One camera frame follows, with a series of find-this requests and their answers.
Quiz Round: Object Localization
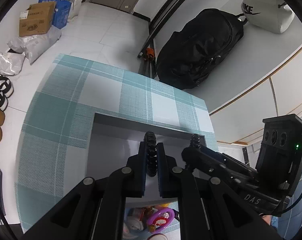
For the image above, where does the black bead bracelet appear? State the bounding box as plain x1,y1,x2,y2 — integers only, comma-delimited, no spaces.
143,130,158,177
190,133,202,147

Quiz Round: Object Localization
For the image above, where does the purple bangle with charm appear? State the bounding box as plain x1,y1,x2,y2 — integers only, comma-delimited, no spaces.
147,207,175,229

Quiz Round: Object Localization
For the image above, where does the white pink bangle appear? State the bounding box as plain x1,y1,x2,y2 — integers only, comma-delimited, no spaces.
147,233,168,240

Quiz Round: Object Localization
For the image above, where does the grey cardboard jewelry box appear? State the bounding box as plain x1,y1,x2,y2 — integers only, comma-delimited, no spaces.
84,112,208,207

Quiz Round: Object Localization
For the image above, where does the teal plaid tablecloth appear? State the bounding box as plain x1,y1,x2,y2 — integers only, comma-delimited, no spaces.
15,54,218,231

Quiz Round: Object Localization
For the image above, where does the black backpack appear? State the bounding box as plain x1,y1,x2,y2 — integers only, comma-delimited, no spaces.
156,8,247,90

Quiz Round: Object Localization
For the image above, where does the orange black tool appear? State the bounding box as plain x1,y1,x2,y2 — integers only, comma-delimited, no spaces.
143,47,155,62

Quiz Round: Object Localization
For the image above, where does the white Nike bag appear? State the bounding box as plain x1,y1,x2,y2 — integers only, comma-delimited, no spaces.
241,0,295,34

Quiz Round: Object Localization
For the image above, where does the silver plastic mailer bag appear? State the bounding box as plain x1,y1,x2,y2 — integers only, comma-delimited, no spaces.
0,52,25,76

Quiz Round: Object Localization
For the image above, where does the grey plastic mailer bag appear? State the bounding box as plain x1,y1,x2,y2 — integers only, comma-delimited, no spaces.
8,26,62,65

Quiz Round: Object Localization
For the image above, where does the brown cardboard box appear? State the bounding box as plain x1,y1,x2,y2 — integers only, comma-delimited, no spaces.
19,2,56,37

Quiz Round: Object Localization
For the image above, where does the blue cardboard box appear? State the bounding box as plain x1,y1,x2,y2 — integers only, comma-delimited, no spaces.
39,0,72,29

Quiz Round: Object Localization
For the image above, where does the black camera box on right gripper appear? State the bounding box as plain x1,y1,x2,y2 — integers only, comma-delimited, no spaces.
255,114,302,198

